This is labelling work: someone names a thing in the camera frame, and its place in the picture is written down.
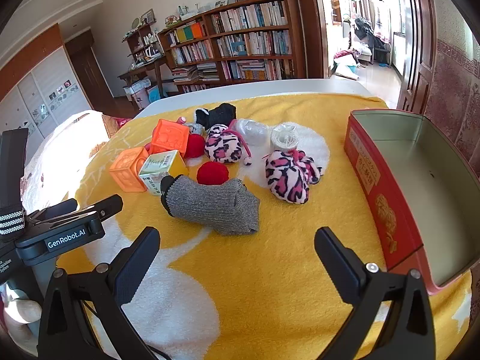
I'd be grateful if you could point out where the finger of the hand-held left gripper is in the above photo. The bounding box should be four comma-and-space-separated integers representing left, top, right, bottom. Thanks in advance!
77, 194, 124, 221
26, 199, 79, 221

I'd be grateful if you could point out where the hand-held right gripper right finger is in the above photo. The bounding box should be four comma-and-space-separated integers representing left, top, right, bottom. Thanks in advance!
314, 227, 436, 360

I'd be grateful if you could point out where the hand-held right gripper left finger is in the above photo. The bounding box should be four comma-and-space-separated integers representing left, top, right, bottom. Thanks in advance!
37, 227, 162, 360

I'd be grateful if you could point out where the orange embossed toy cube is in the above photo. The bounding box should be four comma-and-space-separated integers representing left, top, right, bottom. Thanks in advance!
152, 119, 196, 156
109, 147, 150, 194

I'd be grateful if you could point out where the yellow green carton box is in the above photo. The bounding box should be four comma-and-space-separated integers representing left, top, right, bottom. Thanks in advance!
138, 150, 190, 196

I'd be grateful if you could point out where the red tin container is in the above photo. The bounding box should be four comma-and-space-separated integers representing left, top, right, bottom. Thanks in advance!
344, 109, 480, 295

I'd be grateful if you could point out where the pink leopard plush slipper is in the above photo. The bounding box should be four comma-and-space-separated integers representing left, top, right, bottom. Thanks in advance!
265, 150, 324, 205
204, 124, 253, 166

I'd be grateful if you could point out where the red yarn ball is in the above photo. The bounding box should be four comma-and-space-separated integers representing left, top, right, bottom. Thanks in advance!
196, 162, 230, 185
185, 134, 206, 158

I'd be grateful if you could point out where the grey knit sock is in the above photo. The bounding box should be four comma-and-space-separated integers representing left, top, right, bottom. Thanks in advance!
160, 174, 262, 237

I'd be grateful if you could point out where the light patterned bed quilt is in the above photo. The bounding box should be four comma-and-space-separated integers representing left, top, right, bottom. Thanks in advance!
19, 110, 133, 211

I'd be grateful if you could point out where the yellow and white blanket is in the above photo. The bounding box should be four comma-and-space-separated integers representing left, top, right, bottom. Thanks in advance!
56, 94, 474, 360

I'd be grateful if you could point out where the white sliding wardrobe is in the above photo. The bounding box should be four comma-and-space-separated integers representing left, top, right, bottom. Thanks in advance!
0, 59, 91, 148

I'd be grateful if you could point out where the pink and white bin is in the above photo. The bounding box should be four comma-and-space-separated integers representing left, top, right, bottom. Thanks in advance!
124, 79, 151, 110

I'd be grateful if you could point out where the dark brown door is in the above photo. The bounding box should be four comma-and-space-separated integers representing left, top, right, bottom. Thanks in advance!
65, 30, 114, 103

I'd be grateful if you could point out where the wooden desk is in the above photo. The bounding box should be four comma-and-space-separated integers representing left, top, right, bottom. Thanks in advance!
118, 55, 168, 99

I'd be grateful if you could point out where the black fuzzy sock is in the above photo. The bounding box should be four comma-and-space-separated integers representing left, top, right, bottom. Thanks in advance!
193, 102, 237, 133

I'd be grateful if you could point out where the clear plastic bag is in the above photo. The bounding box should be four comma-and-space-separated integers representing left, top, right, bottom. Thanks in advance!
233, 118, 271, 147

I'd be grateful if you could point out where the small wooden shelf unit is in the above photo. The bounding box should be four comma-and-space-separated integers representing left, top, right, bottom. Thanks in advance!
121, 22, 166, 64

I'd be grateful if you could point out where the wooden bookshelf with books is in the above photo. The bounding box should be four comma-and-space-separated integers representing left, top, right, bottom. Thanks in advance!
157, 0, 307, 95

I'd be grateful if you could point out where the panelled wooden door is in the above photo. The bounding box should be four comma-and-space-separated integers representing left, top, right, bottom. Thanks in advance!
395, 0, 439, 115

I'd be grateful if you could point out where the clothes rack with clothes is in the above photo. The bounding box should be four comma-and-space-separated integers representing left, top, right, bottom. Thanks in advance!
340, 0, 394, 69

